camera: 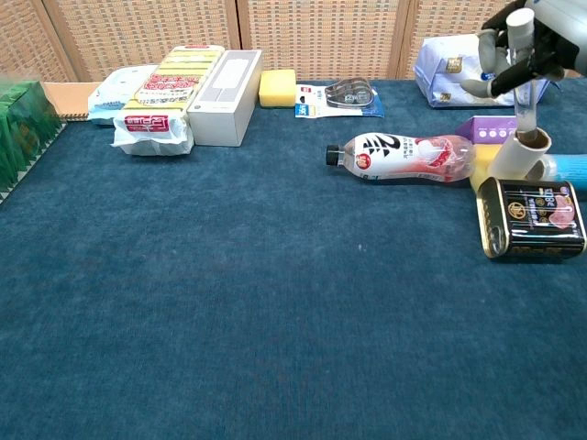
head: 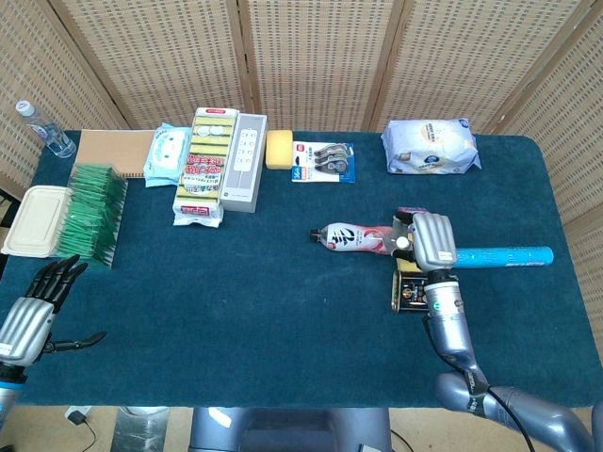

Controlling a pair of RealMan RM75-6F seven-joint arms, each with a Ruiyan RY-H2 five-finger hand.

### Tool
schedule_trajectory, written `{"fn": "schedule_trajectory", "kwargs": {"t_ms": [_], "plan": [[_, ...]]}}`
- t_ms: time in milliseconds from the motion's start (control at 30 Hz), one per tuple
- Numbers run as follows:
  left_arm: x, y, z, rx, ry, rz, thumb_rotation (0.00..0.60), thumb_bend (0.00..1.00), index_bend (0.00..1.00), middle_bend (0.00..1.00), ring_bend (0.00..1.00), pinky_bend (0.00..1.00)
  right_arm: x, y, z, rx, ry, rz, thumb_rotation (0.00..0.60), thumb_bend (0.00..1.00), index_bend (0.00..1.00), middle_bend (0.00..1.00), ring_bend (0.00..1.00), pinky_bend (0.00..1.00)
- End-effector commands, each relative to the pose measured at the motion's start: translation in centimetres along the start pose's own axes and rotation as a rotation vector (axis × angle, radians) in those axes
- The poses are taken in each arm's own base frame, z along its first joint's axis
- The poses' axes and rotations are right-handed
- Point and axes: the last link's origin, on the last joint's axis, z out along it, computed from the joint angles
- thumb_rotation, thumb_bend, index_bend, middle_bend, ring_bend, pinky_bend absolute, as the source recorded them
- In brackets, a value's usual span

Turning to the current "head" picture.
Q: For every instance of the teal table cloth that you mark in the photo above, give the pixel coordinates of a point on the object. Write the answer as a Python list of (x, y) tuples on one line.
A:
[(259, 306)]

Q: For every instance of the wicker folding screen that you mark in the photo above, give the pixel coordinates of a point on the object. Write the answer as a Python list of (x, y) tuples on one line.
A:
[(320, 61)]

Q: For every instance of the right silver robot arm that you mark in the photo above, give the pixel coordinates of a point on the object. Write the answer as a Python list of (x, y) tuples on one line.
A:
[(452, 329)]

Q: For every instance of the black gold luncheon meat can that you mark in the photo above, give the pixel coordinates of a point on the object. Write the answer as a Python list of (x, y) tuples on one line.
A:
[(410, 294)]

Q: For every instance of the clear plastic water bottle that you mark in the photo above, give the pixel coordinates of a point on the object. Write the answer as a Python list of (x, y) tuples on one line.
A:
[(49, 132)]

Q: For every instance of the grey robot torso base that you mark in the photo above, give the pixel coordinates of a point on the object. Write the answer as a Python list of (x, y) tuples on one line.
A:
[(292, 431)]

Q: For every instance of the long white grey box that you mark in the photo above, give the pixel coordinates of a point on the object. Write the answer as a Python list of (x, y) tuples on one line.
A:
[(244, 165)]

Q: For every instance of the green box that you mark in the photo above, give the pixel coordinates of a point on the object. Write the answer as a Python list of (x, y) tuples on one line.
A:
[(92, 216)]

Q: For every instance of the white blue wet wipes pack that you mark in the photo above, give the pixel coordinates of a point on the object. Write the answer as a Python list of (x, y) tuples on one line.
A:
[(165, 155)]

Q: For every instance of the brown spiral notebook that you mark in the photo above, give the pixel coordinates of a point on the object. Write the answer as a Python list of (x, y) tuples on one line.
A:
[(108, 153)]

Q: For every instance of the light blue cylinder tube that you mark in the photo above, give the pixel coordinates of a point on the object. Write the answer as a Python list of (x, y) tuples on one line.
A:
[(504, 256)]

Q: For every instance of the correction tape blister pack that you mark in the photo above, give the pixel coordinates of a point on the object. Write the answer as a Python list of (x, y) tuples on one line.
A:
[(325, 162)]

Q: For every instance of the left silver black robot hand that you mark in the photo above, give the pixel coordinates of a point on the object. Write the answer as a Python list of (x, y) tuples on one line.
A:
[(26, 325)]

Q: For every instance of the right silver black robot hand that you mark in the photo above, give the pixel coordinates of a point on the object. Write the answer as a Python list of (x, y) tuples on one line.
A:
[(433, 240)]

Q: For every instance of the clear drink bottle pink label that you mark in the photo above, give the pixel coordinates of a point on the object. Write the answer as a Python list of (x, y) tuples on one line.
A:
[(348, 240)]

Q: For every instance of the yellow sponge multipack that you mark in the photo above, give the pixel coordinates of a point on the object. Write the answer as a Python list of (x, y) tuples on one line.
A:
[(202, 174)]

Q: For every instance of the white blue tissue pack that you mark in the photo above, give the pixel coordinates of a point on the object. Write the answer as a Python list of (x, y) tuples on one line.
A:
[(428, 146)]

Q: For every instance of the large yellow sponge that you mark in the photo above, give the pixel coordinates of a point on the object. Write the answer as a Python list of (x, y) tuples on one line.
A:
[(279, 150)]

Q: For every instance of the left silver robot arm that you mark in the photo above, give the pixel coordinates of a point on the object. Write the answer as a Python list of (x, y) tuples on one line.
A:
[(7, 395)]

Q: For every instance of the beige lidded food container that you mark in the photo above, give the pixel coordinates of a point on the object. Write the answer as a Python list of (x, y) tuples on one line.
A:
[(35, 221)]

